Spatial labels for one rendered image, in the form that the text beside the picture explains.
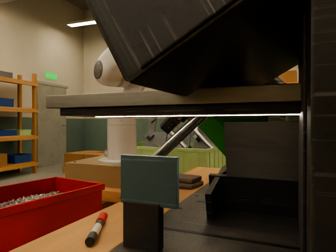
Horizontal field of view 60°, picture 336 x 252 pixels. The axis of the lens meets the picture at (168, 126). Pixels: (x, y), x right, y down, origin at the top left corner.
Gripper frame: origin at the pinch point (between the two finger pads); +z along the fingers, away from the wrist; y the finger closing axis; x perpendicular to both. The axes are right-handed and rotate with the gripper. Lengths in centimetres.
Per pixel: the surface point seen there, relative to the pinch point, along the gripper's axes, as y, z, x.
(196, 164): -52, 17, 47
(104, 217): 30.7, 15.3, -8.8
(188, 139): -87, 16, 51
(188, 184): 6.8, 8.4, 14.5
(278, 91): 49, -20, -13
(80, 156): -496, 272, 98
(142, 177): 38.1, 1.2, -12.3
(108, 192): -13.1, 35.2, 6.1
